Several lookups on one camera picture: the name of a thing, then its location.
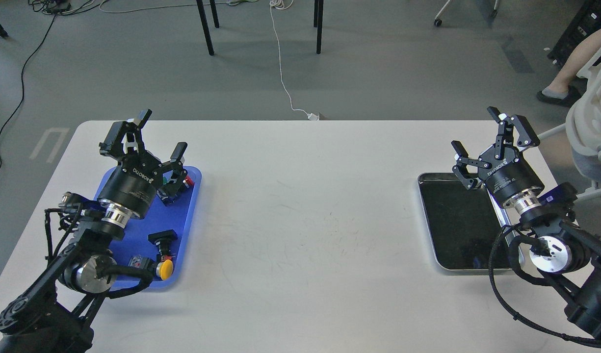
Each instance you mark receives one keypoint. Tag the black Robotiq gripper image-left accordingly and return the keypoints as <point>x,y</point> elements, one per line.
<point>133,184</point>

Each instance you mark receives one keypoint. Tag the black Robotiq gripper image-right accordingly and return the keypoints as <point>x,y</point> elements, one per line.
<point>509,173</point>

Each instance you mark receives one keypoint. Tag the blue plastic tray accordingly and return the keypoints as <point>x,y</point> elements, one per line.
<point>148,220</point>

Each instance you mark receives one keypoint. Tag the silver metal tray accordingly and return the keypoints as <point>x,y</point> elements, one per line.
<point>462,225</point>

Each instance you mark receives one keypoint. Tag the seated person leg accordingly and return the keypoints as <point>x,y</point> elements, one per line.
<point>559,91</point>

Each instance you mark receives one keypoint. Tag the chair caster base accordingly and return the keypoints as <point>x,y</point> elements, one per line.
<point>458,12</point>

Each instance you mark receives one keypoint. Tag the black table leg left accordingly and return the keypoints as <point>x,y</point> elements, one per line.
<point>204,22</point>

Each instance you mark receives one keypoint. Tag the black table leg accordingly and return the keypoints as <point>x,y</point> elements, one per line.
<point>318,23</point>
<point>204,22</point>

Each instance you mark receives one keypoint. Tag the black equipment case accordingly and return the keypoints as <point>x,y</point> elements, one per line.
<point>586,21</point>

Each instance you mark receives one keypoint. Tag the black table leg right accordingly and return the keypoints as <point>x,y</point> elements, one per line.
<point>318,23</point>

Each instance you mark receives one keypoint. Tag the red push button switch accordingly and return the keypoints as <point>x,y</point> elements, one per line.
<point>186,184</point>

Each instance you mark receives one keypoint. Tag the black push button switch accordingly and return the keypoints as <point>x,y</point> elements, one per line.
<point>163,241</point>

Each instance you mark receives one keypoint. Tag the yellow push button switch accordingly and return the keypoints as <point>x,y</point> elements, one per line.
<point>162,270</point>

